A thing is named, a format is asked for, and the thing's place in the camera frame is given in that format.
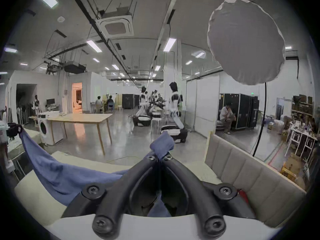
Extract beige padded headboard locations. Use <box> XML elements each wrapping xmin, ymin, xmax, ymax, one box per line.
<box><xmin>204</xmin><ymin>131</ymin><xmax>307</xmax><ymax>228</ymax></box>

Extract white humanoid robot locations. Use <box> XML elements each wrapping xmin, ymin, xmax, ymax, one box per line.
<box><xmin>132</xmin><ymin>86</ymin><xmax>152</xmax><ymax>127</ymax></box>
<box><xmin>161</xmin><ymin>82</ymin><xmax>188</xmax><ymax>144</ymax></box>

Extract round softbox lamp on stand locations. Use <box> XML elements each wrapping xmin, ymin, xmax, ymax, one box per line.
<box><xmin>207</xmin><ymin>0</ymin><xmax>286</xmax><ymax>157</ymax></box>

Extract black equipment cabinets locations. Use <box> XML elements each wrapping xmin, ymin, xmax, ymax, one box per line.
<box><xmin>122</xmin><ymin>94</ymin><xmax>140</xmax><ymax>109</ymax></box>
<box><xmin>219</xmin><ymin>93</ymin><xmax>260</xmax><ymax>130</ymax></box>

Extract long wooden table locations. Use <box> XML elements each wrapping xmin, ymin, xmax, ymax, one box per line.
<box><xmin>46</xmin><ymin>113</ymin><xmax>113</xmax><ymax>156</ymax></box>

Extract brown carton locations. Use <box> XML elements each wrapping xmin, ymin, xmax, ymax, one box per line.
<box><xmin>280</xmin><ymin>154</ymin><xmax>303</xmax><ymax>182</ymax></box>

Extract white cluttered table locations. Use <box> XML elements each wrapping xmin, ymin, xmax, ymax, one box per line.
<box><xmin>287</xmin><ymin>126</ymin><xmax>318</xmax><ymax>157</ymax></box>

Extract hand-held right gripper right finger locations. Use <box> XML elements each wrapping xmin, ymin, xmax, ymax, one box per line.
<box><xmin>163</xmin><ymin>155</ymin><xmax>256</xmax><ymax>238</ymax></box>

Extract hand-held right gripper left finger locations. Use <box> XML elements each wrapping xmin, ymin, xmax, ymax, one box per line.
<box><xmin>61</xmin><ymin>155</ymin><xmax>159</xmax><ymax>240</ymax></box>

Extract cluttered storage shelf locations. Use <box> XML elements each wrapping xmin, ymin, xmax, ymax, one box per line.
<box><xmin>291</xmin><ymin>95</ymin><xmax>315</xmax><ymax>124</ymax></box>

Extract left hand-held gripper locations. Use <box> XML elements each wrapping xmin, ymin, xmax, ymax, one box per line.
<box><xmin>0</xmin><ymin>120</ymin><xmax>23</xmax><ymax>144</ymax></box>

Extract white washing machine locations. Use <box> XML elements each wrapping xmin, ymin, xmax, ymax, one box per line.
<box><xmin>37</xmin><ymin>116</ymin><xmax>64</xmax><ymax>146</ymax></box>

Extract bed with beige sheet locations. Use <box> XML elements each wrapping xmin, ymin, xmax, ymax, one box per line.
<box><xmin>14</xmin><ymin>150</ymin><xmax>223</xmax><ymax>226</ymax></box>

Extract white round stool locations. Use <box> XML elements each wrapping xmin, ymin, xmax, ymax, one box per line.
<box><xmin>151</xmin><ymin>118</ymin><xmax>162</xmax><ymax>134</ymax></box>

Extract blue garment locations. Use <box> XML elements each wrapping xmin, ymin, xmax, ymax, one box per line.
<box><xmin>19</xmin><ymin>128</ymin><xmax>175</xmax><ymax>218</ymax></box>

